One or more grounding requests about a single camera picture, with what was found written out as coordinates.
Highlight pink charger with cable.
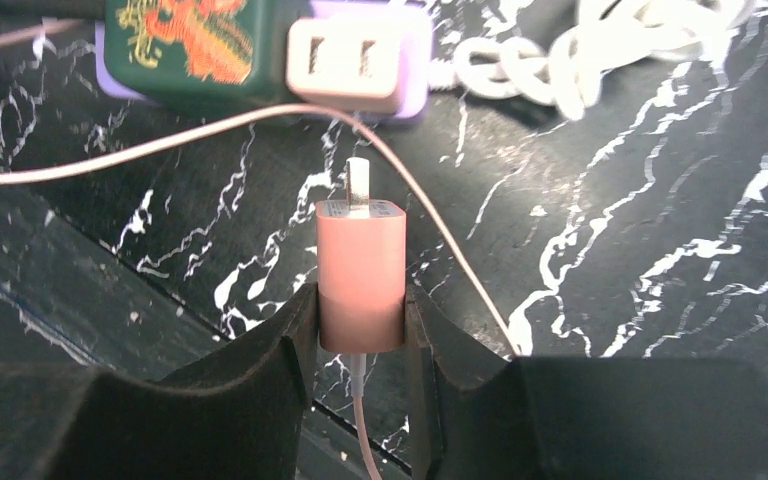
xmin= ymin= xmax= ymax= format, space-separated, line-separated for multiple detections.
xmin=0 ymin=19 xmax=524 ymax=480

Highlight green power adapter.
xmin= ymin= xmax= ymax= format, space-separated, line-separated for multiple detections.
xmin=101 ymin=1 xmax=313 ymax=119

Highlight purple power strip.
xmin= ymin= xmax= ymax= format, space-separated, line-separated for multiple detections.
xmin=95 ymin=1 xmax=433 ymax=122

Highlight small pink adapter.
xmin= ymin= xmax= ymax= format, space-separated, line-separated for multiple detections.
xmin=286 ymin=16 xmax=405 ymax=114

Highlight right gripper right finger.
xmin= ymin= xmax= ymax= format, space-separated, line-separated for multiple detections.
xmin=405 ymin=287 xmax=768 ymax=479

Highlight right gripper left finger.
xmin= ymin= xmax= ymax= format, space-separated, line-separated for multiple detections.
xmin=0 ymin=284 xmax=318 ymax=479

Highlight white plug with cord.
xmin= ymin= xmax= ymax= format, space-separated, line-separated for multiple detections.
xmin=429 ymin=0 xmax=755 ymax=121

